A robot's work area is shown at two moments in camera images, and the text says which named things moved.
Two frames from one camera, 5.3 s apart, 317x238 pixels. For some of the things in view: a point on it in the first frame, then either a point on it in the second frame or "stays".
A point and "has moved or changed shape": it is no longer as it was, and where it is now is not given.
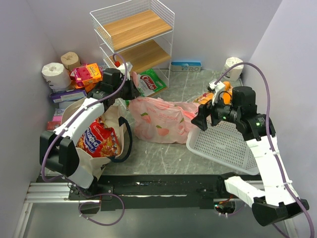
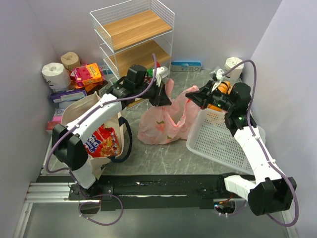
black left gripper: (131, 90) → (155, 93)
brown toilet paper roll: (70, 60) stays
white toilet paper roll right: (234, 74) stays
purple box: (68, 95) stays
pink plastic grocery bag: (160, 121) has moved or changed shape
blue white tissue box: (194, 66) stays
